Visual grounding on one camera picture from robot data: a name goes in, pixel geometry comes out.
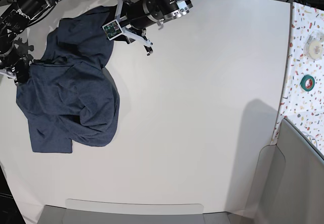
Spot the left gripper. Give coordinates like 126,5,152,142
115,0,164,56

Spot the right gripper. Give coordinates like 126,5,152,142
1,53,32,84

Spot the dark blue t-shirt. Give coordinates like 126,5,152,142
16,6,120,154

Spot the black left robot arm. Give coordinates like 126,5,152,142
112,0,192,56

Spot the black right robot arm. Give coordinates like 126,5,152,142
1,0,61,84

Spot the grey chair bottom edge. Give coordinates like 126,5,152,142
38,199,230,223

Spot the clear tape dispenser roll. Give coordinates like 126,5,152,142
304,31,323,61

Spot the green tape roll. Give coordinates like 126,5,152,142
300,74,315,92

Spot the terrazzo patterned table cover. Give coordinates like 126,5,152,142
272,3,323,153

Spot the grey chair right side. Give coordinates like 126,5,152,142
245,119,323,223

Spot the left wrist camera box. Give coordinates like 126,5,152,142
102,20,123,41

